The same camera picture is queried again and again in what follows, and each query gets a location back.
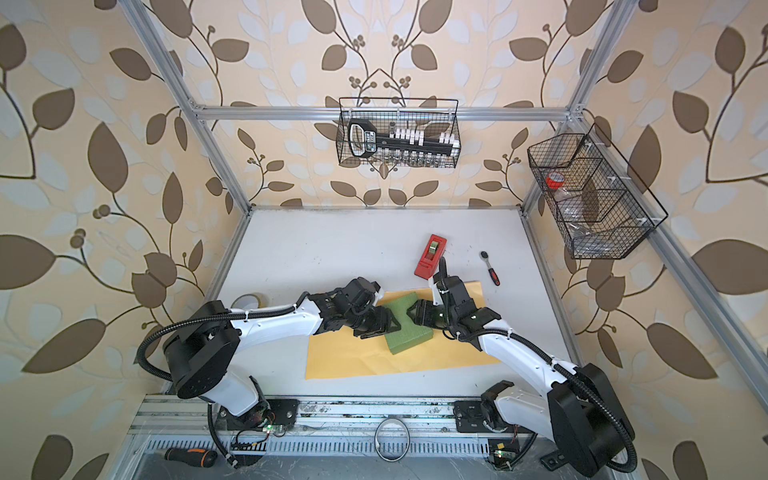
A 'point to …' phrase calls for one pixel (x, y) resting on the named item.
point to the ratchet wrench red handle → (493, 273)
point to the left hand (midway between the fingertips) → (400, 329)
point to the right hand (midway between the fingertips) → (414, 316)
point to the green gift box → (410, 333)
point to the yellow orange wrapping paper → (342, 353)
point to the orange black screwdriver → (194, 456)
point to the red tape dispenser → (429, 261)
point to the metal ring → (392, 440)
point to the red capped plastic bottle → (554, 180)
